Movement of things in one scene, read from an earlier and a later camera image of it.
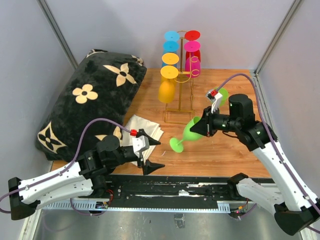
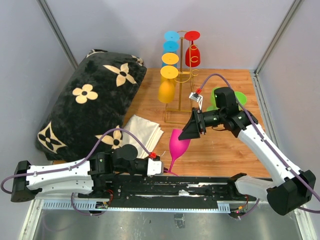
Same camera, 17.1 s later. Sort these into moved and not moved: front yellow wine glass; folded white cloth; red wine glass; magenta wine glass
Moved: magenta wine glass
Not moved: front yellow wine glass; folded white cloth; red wine glass
